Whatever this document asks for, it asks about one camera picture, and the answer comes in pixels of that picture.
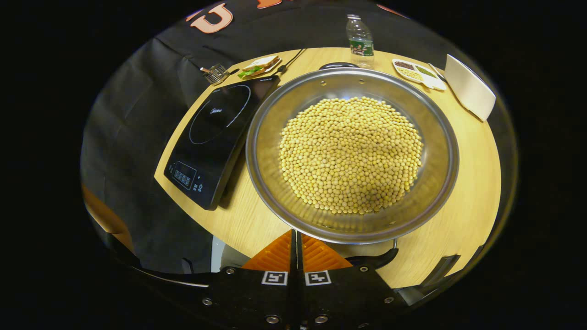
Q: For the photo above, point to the orange-brown blurred bar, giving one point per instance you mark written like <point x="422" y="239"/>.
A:
<point x="107" y="217"/>

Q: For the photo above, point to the white divided bean dish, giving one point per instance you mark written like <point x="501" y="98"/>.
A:
<point x="417" y="73"/>

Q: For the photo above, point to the sandwich on white plate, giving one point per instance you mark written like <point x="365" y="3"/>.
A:
<point x="257" y="66"/>

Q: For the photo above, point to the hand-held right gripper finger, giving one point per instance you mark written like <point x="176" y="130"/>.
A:
<point x="299" y="256"/>
<point x="292" y="256"/>

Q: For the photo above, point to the pile of yellow soybeans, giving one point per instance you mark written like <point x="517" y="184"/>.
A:
<point x="351" y="156"/>

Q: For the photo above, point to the small spoon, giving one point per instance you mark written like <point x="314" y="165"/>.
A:
<point x="436" y="72"/>

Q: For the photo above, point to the clear plastic water bottle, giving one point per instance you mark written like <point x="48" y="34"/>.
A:
<point x="360" y="41"/>

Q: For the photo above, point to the white toaster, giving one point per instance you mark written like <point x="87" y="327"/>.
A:
<point x="470" y="87"/>

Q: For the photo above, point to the black induction cooktop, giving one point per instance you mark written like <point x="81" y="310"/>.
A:
<point x="211" y="137"/>

